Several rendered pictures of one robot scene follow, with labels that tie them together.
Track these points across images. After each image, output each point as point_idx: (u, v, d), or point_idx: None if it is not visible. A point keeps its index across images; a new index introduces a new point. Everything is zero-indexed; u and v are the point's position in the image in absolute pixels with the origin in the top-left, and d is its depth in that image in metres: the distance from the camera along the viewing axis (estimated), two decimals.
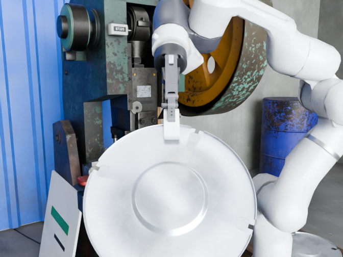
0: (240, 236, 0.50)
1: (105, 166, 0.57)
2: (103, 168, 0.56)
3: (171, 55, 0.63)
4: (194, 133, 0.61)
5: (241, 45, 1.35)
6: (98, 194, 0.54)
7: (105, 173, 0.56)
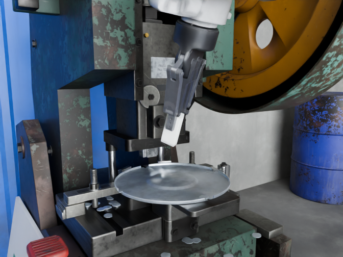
0: (122, 188, 0.75)
1: (213, 173, 0.87)
2: (212, 172, 0.87)
3: None
4: (206, 197, 0.69)
5: (339, 6, 0.74)
6: (197, 169, 0.90)
7: (207, 172, 0.87)
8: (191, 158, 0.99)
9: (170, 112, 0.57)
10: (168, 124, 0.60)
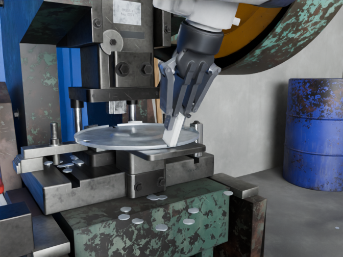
0: (158, 146, 0.63)
1: None
2: None
3: (216, 68, 0.59)
4: (182, 129, 0.82)
5: (270, 22, 0.80)
6: (102, 129, 0.82)
7: None
8: (164, 120, 0.93)
9: (164, 109, 0.57)
10: (166, 122, 0.61)
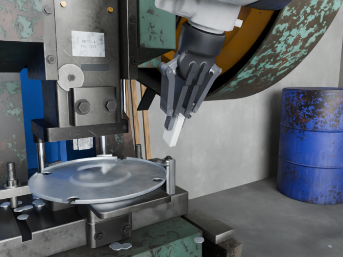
0: (128, 160, 0.81)
1: None
2: None
3: (217, 68, 0.59)
4: None
5: None
6: (98, 197, 0.57)
7: None
8: (137, 152, 0.87)
9: (164, 110, 0.57)
10: (166, 122, 0.60)
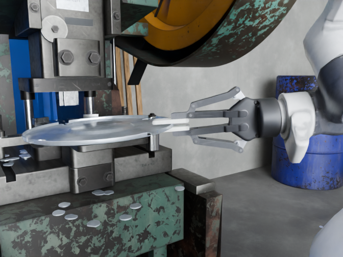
0: (75, 122, 0.73)
1: None
2: None
3: (236, 86, 0.60)
4: None
5: (185, 47, 0.92)
6: (157, 129, 0.59)
7: None
8: (123, 113, 0.90)
9: (196, 142, 0.62)
10: (179, 135, 0.62)
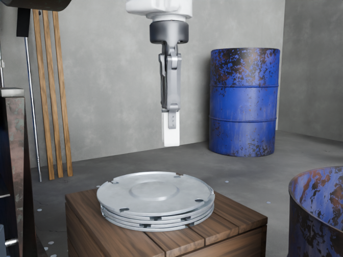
0: (184, 178, 0.92)
1: None
2: None
3: None
4: None
5: None
6: (143, 211, 0.70)
7: None
8: None
9: (175, 106, 0.58)
10: (171, 123, 0.60)
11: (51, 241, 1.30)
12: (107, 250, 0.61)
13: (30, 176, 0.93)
